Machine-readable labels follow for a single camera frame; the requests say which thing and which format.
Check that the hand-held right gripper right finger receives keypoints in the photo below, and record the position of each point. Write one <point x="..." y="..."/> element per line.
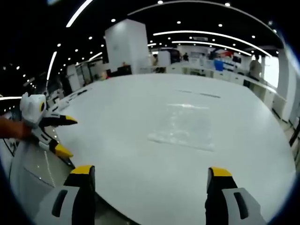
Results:
<point x="225" y="199"/>

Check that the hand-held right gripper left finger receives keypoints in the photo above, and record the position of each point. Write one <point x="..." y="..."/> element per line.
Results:
<point x="70" y="199"/>

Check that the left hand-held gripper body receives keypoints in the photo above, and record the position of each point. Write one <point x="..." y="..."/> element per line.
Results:
<point x="32" y="109"/>

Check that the clear resealable plastic bag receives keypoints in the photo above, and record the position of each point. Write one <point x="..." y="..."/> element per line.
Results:
<point x="184" y="127"/>

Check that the white square pillar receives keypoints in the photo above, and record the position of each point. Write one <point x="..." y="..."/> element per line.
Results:
<point x="127" y="47"/>

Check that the blue storage bin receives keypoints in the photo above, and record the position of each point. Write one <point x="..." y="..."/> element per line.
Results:
<point x="218" y="64"/>

